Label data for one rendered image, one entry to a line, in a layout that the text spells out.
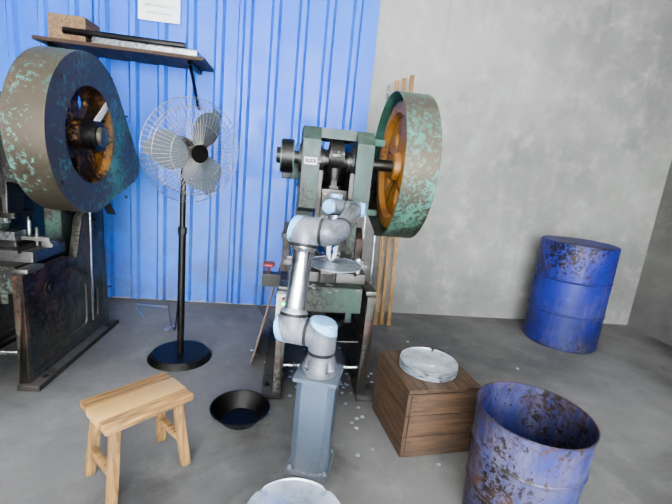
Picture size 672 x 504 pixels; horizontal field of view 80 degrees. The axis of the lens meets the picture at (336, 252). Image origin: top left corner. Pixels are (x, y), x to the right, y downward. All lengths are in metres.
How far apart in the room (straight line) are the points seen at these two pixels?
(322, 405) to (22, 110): 1.79
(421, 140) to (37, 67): 1.77
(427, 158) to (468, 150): 1.80
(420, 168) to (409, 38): 1.90
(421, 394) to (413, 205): 0.91
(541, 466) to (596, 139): 3.35
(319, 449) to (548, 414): 0.97
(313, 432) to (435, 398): 0.58
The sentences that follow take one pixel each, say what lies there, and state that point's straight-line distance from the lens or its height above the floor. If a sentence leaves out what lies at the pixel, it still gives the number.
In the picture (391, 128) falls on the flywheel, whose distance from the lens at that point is 2.61.
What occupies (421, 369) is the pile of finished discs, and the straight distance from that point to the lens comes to 2.05.
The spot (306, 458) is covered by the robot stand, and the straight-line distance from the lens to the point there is 1.91.
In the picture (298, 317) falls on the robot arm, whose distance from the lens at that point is 1.67.
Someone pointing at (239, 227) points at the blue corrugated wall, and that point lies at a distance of 3.50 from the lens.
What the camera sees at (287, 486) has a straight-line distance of 1.46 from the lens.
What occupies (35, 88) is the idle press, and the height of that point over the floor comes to 1.50.
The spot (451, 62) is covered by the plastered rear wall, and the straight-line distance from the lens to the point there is 3.83.
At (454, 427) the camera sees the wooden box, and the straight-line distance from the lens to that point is 2.16.
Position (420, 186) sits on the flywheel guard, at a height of 1.24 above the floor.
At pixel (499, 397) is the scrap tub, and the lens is 1.95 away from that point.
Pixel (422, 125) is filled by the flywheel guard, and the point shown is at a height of 1.54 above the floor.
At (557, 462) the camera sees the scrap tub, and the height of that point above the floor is 0.43.
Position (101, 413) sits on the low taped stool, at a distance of 1.81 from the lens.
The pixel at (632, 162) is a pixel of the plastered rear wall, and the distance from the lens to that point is 4.72.
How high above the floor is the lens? 1.30
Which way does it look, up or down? 12 degrees down
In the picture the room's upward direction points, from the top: 6 degrees clockwise
